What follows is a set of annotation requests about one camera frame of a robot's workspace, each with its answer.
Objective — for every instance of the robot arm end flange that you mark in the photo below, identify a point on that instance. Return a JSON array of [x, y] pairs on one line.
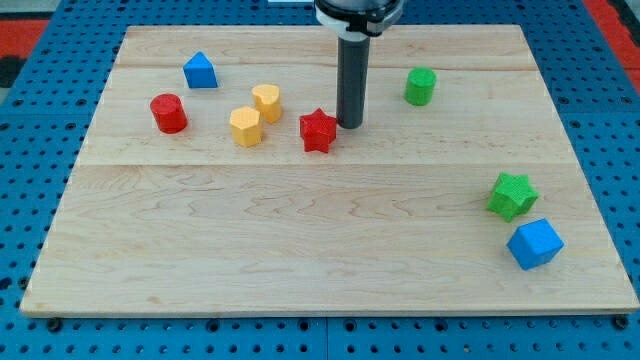
[[355, 20]]

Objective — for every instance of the red star block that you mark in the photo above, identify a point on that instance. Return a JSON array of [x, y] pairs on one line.
[[318, 131]]

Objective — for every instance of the yellow hexagon block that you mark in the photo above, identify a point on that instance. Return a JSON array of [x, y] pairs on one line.
[[246, 127]]

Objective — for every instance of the green star block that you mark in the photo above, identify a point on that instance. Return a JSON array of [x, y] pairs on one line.
[[511, 196]]

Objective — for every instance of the yellow heart block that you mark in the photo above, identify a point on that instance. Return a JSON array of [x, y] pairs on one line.
[[267, 101]]

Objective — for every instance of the light wooden board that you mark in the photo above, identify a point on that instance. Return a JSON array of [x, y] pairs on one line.
[[392, 221]]

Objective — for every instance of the green cylinder block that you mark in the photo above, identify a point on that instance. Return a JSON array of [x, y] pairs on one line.
[[420, 86]]

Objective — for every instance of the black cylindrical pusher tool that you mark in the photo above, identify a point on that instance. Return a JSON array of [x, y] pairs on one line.
[[351, 82]]

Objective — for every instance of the blue triangle block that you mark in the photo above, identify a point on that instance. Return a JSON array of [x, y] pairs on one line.
[[199, 72]]

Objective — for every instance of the red cylinder block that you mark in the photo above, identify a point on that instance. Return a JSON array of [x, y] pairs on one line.
[[168, 112]]

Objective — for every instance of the blue cube block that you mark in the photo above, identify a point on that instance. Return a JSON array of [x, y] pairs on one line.
[[535, 244]]

